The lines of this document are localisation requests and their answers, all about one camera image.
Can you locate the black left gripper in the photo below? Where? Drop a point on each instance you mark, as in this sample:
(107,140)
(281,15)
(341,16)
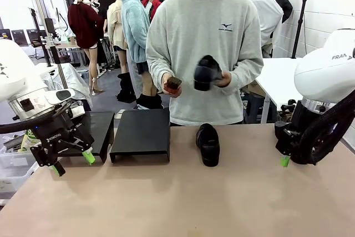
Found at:
(55,140)

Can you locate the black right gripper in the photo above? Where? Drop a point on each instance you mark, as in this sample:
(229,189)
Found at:
(288,137)

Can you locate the black leather loafer shoe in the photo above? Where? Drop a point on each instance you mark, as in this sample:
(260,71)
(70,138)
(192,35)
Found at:
(208,145)
(203,73)

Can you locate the brown shoe brush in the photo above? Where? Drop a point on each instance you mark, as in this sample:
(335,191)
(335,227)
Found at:
(172,83)

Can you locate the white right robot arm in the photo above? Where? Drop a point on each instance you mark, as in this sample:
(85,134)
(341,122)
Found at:
(324,73)

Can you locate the person's right forearm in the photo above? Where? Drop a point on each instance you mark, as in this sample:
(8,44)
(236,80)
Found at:
(156,77)

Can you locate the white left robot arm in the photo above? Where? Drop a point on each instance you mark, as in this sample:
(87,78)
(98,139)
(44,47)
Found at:
(14,73)

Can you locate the person's left forearm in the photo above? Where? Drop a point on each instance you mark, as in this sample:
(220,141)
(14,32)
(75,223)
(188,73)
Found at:
(244,77)

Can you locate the black metal shoe stand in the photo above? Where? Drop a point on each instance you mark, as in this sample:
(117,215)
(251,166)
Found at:
(141,131)
(100,131)

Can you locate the black tripod stand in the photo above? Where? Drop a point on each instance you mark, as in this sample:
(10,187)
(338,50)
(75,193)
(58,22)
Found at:
(301,23)

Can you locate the person's left hand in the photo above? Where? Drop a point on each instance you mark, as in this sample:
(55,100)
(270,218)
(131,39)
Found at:
(225,78)

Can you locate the person's right hand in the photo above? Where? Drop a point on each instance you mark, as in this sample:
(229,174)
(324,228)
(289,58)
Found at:
(171,94)

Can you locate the yellow green snack bag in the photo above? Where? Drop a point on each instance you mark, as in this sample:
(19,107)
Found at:
(26,144)

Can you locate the clear plastic storage bin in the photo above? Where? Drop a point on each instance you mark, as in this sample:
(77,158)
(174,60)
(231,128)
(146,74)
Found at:
(14,170)

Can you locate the silver metal pole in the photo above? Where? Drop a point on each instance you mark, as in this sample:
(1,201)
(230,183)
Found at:
(55,54)

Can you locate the black monitor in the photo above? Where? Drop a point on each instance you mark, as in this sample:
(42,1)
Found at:
(19,37)
(34,37)
(5,34)

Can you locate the mannequin in maroon sweater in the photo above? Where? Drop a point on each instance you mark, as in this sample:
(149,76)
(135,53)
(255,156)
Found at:
(83,23)

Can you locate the mannequin in beige jacket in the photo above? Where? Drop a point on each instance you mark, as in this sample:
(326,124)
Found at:
(115,26)

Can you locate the mannequin in blue fleece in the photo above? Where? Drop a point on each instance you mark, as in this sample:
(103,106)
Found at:
(133,23)

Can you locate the mannequin in white shirt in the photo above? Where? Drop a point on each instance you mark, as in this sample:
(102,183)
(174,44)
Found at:
(266,17)

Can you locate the background person in dark clothes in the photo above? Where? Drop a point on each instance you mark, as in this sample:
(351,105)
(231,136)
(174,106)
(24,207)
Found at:
(95,1)

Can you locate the person in grey sweatshirt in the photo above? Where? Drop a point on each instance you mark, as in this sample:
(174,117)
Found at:
(199,26)

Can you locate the grey metal bracket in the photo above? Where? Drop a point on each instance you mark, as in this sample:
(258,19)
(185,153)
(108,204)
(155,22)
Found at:
(14,142)

